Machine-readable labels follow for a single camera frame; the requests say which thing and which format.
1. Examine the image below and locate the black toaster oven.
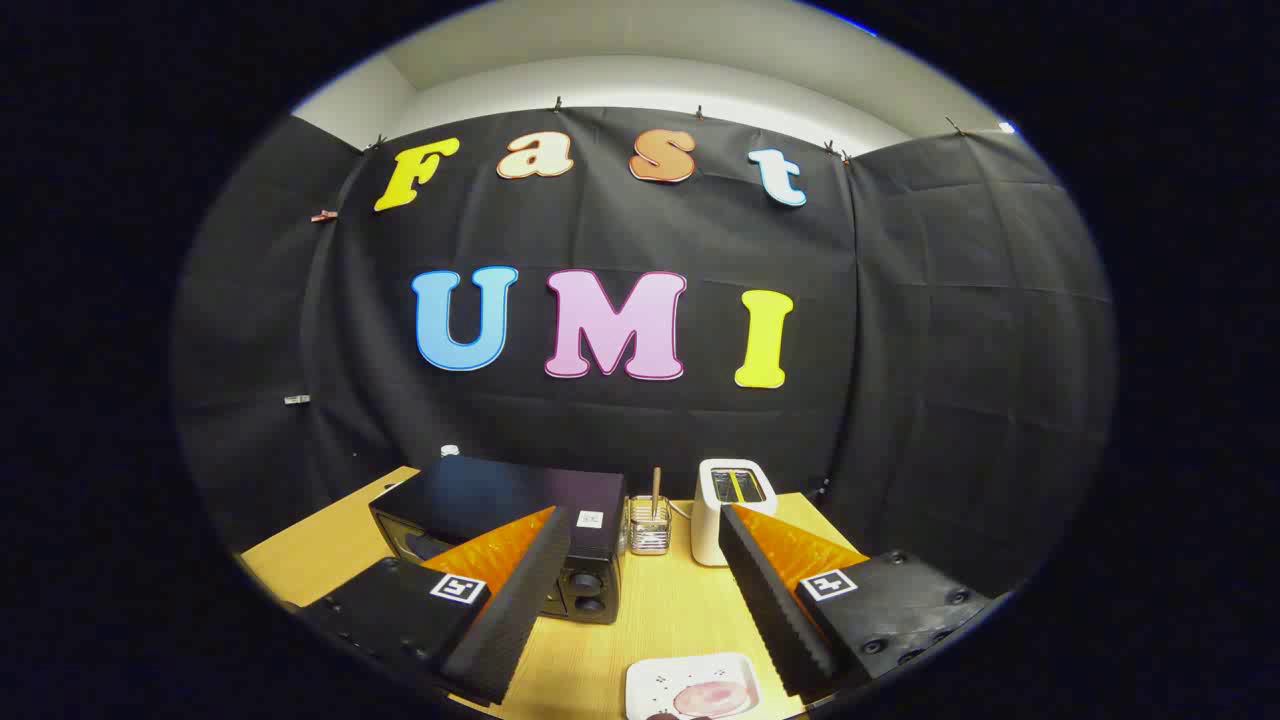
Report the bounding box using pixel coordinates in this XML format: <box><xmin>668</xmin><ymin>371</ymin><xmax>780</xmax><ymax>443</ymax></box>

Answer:
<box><xmin>368</xmin><ymin>455</ymin><xmax>628</xmax><ymax>626</ymax></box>

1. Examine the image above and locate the wire utensil holder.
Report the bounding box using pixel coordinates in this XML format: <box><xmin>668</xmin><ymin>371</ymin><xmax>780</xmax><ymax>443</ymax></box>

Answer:
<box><xmin>626</xmin><ymin>494</ymin><xmax>673</xmax><ymax>557</ymax></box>

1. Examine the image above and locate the black backdrop cloth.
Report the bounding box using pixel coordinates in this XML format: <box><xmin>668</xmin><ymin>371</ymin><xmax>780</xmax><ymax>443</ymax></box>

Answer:
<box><xmin>170</xmin><ymin>105</ymin><xmax>1116</xmax><ymax>601</ymax></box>

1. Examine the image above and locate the white square plate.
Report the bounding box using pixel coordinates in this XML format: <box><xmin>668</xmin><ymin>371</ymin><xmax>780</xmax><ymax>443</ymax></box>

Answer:
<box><xmin>625</xmin><ymin>652</ymin><xmax>761</xmax><ymax>720</ymax></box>

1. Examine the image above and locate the white toaster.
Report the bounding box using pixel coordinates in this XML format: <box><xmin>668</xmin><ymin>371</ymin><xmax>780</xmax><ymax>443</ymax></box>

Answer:
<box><xmin>690</xmin><ymin>458</ymin><xmax>781</xmax><ymax>568</ymax></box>

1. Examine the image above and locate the pink round food slice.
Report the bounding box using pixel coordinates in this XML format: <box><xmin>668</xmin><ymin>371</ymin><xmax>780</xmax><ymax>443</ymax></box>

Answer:
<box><xmin>673</xmin><ymin>682</ymin><xmax>751</xmax><ymax>718</ymax></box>

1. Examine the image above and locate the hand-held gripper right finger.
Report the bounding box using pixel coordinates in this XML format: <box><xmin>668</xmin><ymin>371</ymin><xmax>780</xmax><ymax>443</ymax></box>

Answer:
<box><xmin>718</xmin><ymin>503</ymin><xmax>991</xmax><ymax>701</ymax></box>

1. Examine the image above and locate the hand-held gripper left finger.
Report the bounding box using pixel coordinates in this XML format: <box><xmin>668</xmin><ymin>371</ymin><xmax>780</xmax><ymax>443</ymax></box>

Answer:
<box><xmin>300</xmin><ymin>505</ymin><xmax>573</xmax><ymax>706</ymax></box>

